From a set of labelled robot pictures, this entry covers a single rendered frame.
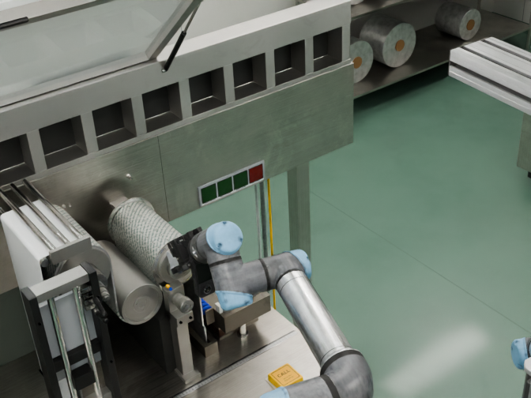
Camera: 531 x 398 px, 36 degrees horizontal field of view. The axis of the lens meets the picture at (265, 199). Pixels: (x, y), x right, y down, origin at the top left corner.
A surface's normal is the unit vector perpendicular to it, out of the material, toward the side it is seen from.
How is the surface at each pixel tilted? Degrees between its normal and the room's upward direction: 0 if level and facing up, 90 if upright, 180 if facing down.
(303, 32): 90
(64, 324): 90
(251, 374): 0
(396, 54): 90
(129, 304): 90
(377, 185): 0
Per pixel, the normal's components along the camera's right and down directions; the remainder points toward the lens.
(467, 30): 0.59, 0.41
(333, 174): -0.05, -0.84
